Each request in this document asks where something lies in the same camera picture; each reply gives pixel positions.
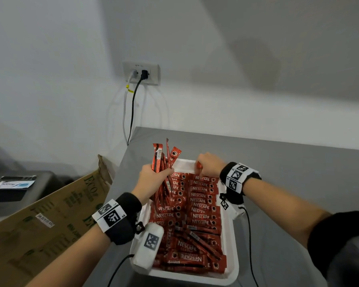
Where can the person's left hand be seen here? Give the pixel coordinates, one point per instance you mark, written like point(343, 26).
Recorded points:
point(148, 185)

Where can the person's right hand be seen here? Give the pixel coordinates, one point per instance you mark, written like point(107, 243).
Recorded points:
point(212, 165)

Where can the bunch of Nescafe sachets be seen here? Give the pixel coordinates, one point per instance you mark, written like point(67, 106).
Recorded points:
point(157, 155)

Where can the pile of red Nescafe sachets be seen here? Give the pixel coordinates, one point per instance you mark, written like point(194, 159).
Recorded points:
point(200, 203)

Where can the white plastic tray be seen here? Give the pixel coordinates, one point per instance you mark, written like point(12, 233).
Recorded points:
point(229, 242)

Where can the pile of red coffee sachets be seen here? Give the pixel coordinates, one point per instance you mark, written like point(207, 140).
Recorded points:
point(194, 251)

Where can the person's left forearm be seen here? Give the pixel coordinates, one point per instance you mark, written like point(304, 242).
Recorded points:
point(71, 260)

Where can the person's right forearm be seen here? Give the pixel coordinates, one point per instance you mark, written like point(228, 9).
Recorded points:
point(287, 209)

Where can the black right wristband with markers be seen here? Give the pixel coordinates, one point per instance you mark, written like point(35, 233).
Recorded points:
point(226, 173)

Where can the black wristband with markers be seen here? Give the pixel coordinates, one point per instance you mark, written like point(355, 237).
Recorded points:
point(226, 173)
point(124, 230)

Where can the black left wristband with markers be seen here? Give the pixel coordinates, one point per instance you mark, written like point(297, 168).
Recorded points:
point(124, 230)

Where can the black power plug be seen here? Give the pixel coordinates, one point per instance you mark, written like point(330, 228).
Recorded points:
point(144, 74)

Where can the brown cardboard box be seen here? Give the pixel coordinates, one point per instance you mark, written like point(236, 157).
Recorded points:
point(33, 239)

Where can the dark grey printer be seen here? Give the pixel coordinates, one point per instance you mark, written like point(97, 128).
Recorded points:
point(21, 203)

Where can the flat black device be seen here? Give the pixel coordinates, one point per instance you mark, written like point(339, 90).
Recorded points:
point(18, 177)

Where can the black shirt sleeve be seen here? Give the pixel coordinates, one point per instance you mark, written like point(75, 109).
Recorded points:
point(326, 233)

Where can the white and blue packet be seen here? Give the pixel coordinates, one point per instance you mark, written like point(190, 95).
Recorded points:
point(15, 184)

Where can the grey knit garment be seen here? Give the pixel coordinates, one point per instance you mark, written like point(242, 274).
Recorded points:
point(353, 263)

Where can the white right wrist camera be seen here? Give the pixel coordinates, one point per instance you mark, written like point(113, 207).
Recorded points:
point(236, 212)

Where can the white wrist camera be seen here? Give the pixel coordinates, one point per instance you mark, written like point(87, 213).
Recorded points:
point(143, 260)
point(236, 212)

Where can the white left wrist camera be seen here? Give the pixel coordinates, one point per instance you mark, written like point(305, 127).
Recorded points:
point(143, 260)

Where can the grey wall socket plate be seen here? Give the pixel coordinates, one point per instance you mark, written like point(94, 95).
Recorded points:
point(155, 73)

